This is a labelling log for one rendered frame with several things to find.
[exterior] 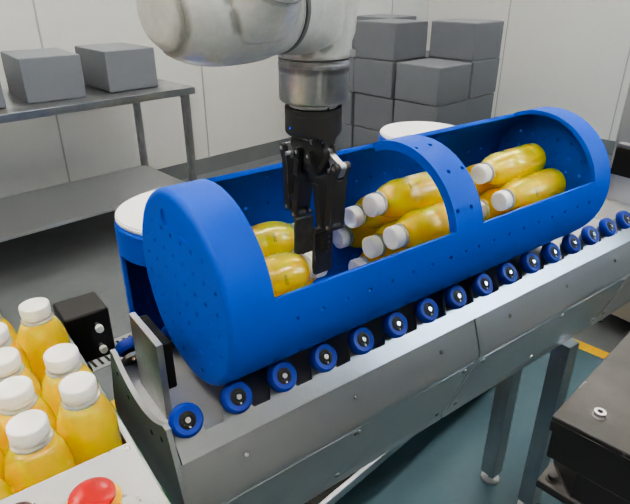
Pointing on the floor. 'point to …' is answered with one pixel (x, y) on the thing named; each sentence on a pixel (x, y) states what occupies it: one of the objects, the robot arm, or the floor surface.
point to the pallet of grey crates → (418, 74)
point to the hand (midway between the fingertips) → (312, 244)
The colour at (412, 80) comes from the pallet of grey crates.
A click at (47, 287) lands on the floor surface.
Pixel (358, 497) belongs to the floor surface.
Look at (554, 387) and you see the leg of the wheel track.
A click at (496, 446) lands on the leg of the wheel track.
